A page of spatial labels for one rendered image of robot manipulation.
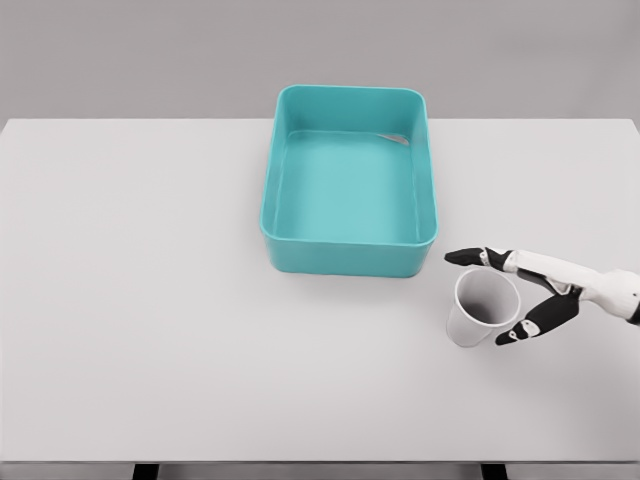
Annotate teal plastic basket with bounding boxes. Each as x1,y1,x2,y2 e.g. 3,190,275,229
258,84,441,278

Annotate white paper cup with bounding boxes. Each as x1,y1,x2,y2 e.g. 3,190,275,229
445,267,522,349

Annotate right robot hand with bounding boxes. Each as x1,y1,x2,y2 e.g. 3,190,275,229
443,246,640,347

